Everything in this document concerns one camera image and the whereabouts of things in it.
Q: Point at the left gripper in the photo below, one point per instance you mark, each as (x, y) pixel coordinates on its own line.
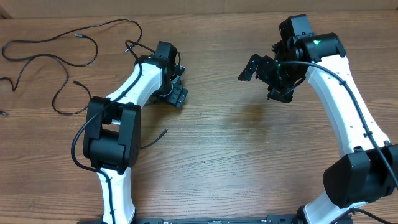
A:
(177, 96)

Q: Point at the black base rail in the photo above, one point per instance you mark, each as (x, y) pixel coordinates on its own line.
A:
(214, 221)

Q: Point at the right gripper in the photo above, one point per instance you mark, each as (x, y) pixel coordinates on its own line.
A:
(262, 73)

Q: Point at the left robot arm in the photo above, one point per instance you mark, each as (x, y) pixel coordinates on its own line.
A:
(112, 130)

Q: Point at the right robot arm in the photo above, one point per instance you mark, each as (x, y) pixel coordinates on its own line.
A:
(367, 168)

